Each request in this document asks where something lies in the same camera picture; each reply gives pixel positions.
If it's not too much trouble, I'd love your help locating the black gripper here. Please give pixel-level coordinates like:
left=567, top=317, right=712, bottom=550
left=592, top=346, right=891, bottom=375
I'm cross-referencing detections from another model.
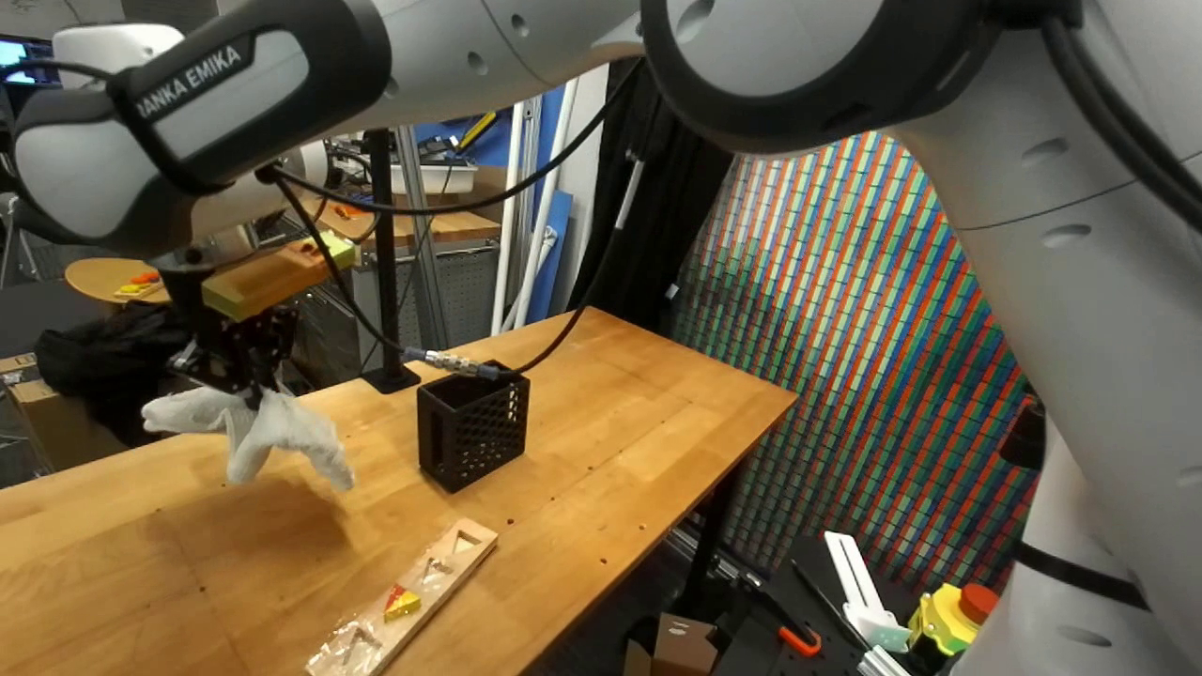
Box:
left=153, top=242, right=304, bottom=413

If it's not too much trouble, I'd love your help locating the white towel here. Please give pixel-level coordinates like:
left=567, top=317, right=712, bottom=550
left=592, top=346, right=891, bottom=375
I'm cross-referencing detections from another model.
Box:
left=137, top=385, right=360, bottom=495

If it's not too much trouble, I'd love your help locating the black mesh box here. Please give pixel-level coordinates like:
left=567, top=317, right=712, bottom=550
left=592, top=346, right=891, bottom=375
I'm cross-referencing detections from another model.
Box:
left=414, top=372, right=534, bottom=495

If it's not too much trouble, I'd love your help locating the open brown cardboard box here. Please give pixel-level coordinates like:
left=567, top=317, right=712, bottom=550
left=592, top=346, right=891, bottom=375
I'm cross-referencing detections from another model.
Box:
left=620, top=607, right=724, bottom=676

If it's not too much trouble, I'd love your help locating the black jacket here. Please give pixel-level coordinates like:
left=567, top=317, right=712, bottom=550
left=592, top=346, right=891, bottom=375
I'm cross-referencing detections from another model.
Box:
left=33, top=306, right=204, bottom=446

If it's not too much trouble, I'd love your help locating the red yellow toy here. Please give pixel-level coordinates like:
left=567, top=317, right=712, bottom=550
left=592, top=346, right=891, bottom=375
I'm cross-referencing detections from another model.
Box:
left=111, top=263, right=168, bottom=306

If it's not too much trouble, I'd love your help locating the wooden shape puzzle board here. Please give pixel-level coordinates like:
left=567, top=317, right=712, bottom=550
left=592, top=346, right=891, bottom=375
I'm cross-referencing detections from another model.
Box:
left=301, top=514, right=502, bottom=676

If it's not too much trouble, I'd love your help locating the blue board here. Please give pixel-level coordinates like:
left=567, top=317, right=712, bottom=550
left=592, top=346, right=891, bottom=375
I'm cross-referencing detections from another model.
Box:
left=408, top=85, right=579, bottom=332

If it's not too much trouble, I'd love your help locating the white slanted pole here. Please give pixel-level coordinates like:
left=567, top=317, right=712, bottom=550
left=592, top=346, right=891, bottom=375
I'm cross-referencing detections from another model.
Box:
left=512, top=78, right=579, bottom=332

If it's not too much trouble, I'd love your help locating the lit computer monitor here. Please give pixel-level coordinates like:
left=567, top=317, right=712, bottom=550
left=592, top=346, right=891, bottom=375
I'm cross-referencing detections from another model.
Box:
left=0, top=33, right=41, bottom=90

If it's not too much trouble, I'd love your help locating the black fabric curtain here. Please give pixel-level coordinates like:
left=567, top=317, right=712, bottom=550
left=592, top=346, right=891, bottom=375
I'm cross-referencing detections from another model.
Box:
left=579, top=59, right=742, bottom=342

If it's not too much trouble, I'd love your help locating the colourful striped curtain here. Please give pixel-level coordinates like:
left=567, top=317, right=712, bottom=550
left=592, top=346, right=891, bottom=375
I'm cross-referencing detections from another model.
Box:
left=668, top=128, right=1046, bottom=617

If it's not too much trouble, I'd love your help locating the yellow emergency stop button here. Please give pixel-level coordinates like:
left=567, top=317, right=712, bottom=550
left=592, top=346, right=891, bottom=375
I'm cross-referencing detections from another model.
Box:
left=905, top=580, right=1005, bottom=661

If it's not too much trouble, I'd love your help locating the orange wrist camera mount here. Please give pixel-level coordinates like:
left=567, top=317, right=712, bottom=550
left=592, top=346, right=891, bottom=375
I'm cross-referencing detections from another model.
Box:
left=197, top=238, right=360, bottom=322

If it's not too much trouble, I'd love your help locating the black camera stand pole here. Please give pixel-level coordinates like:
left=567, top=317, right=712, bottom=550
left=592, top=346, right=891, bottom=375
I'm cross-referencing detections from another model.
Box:
left=360, top=123, right=423, bottom=393

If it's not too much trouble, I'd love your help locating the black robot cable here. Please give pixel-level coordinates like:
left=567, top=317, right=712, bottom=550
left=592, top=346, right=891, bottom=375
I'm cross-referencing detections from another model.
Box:
left=256, top=59, right=653, bottom=387

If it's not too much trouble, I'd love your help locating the white vertical post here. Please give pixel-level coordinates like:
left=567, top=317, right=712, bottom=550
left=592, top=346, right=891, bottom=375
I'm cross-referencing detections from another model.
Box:
left=486, top=98, right=525, bottom=338

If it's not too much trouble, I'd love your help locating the orange handled black clamp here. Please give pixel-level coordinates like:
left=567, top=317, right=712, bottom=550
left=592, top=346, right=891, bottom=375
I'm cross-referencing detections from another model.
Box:
left=774, top=621, right=825, bottom=661

